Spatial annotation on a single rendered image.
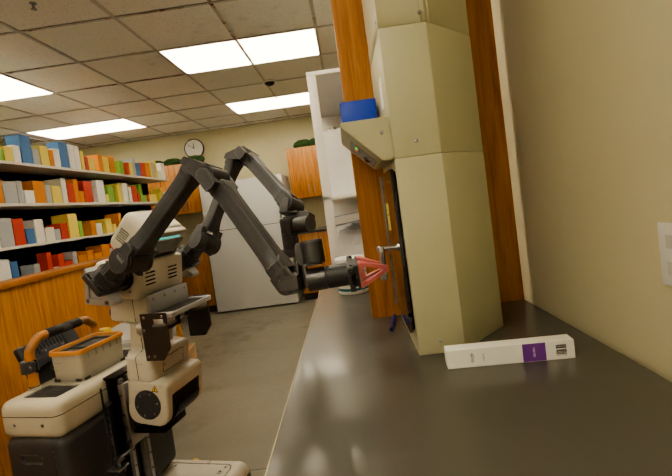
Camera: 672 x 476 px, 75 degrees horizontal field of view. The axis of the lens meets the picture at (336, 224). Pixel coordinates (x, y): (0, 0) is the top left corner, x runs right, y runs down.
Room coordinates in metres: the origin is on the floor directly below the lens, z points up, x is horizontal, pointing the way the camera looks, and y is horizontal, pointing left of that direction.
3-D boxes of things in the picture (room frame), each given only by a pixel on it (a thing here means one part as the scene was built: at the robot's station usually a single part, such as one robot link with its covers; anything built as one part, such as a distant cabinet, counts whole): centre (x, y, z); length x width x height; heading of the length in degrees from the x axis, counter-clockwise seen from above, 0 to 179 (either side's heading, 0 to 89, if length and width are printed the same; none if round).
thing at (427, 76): (1.17, -0.28, 1.33); 0.32 x 0.25 x 0.77; 178
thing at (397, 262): (1.18, -0.15, 1.19); 0.30 x 0.01 x 0.40; 178
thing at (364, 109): (1.27, -0.11, 1.56); 0.10 x 0.10 x 0.09; 88
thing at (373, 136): (1.18, -0.10, 1.46); 0.32 x 0.11 x 0.10; 178
